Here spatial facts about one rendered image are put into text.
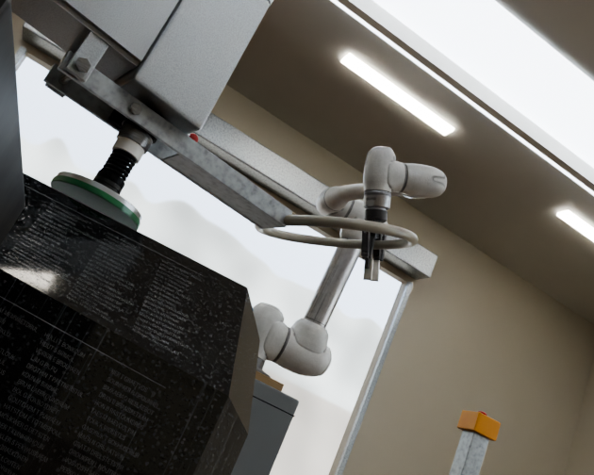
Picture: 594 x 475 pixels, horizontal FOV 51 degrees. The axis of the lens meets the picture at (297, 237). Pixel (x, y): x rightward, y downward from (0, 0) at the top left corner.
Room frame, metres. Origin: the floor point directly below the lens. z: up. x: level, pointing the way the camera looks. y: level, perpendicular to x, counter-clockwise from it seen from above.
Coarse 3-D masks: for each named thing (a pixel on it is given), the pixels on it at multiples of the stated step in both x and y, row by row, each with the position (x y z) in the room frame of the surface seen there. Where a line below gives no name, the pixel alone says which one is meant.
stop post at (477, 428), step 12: (468, 420) 2.61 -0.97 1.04; (480, 420) 2.56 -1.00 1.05; (492, 420) 2.58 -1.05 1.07; (468, 432) 2.62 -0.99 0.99; (480, 432) 2.57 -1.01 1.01; (492, 432) 2.58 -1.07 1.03; (468, 444) 2.60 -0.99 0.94; (480, 444) 2.59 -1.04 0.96; (456, 456) 2.64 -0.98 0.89; (468, 456) 2.58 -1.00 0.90; (480, 456) 2.60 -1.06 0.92; (456, 468) 2.62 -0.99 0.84; (468, 468) 2.59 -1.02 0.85
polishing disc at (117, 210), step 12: (60, 180) 1.33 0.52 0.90; (72, 180) 1.32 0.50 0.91; (72, 192) 1.38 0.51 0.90; (84, 192) 1.34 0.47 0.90; (96, 192) 1.31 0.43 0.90; (96, 204) 1.38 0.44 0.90; (108, 204) 1.34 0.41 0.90; (120, 204) 1.34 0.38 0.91; (108, 216) 1.44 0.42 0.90; (120, 216) 1.40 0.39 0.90; (132, 216) 1.37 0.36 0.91; (132, 228) 1.45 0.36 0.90
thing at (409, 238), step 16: (288, 224) 1.60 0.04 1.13; (304, 224) 1.57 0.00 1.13; (320, 224) 1.55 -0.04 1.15; (336, 224) 1.54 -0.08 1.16; (352, 224) 1.53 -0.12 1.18; (368, 224) 1.53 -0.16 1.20; (384, 224) 1.55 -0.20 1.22; (288, 240) 1.96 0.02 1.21; (304, 240) 1.97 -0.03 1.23; (320, 240) 1.98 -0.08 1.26; (336, 240) 1.98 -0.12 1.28; (352, 240) 1.96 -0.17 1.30; (384, 240) 1.89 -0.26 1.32; (400, 240) 1.81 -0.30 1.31; (416, 240) 1.67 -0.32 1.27
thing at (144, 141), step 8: (112, 112) 1.41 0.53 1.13; (112, 120) 1.42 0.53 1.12; (120, 120) 1.43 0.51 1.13; (128, 120) 1.38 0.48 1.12; (128, 128) 1.38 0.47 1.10; (136, 128) 1.38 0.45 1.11; (120, 136) 1.39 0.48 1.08; (128, 136) 1.38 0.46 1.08; (136, 136) 1.38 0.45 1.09; (144, 136) 1.39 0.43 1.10; (152, 136) 1.40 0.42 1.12; (144, 144) 1.40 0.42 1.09; (144, 152) 1.42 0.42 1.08
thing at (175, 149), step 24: (48, 72) 1.34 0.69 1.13; (96, 72) 1.28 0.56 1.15; (72, 96) 1.37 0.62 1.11; (96, 96) 1.40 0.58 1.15; (120, 96) 1.32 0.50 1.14; (144, 120) 1.36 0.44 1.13; (168, 144) 1.40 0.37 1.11; (192, 144) 1.43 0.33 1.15; (192, 168) 1.48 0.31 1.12; (216, 168) 1.47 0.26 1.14; (216, 192) 1.58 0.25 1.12; (240, 192) 1.52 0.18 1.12; (264, 192) 1.55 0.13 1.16; (264, 216) 1.60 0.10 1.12
